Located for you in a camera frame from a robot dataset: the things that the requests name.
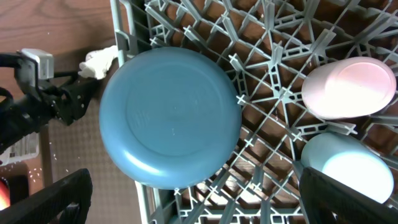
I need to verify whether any dark brown tray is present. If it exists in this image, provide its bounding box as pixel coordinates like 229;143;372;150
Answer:
40;61;141;223

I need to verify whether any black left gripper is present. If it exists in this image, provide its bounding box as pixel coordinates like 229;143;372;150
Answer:
46;72;100;126

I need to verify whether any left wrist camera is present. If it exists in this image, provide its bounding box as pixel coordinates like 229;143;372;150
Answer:
21;49;54;80

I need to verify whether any light blue cup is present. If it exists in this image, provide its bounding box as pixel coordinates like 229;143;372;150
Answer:
301;133;394;203

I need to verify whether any black waste tray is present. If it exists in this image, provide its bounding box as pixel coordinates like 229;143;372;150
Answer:
1;162;44;205

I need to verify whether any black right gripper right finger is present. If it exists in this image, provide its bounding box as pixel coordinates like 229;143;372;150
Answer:
299;167;397;224

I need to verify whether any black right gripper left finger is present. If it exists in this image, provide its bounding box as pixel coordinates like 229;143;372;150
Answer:
1;169;93;224

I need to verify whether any pink cup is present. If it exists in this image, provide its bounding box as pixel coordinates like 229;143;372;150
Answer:
302;57;397;119

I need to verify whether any orange carrot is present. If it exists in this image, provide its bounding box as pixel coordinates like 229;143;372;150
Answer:
0;181;11;210

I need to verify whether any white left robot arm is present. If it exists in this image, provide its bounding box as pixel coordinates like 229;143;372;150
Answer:
1;49;100;152

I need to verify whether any dark blue plate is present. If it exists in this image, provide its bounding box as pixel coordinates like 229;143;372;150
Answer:
99;47;242;190

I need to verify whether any clear plastic bin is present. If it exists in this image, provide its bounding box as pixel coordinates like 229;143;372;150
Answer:
1;133;40;166

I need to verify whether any white tissue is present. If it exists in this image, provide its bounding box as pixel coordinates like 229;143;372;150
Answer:
78;45;118;80

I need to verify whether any grey dishwasher rack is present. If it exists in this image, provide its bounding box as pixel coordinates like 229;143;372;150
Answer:
111;0;397;223

